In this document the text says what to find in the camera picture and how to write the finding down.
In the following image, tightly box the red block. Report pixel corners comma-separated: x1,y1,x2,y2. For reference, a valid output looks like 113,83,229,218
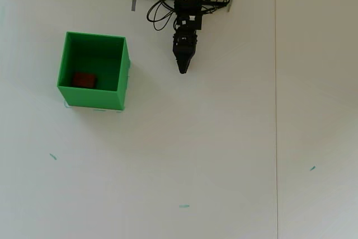
72,72,97,88

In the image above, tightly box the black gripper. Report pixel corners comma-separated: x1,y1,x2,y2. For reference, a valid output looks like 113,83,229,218
172,30,199,74

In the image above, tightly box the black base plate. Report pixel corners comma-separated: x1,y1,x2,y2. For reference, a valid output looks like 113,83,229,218
136,0,228,7

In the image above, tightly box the green square bin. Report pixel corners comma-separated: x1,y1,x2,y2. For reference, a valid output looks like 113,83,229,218
56,31,131,111

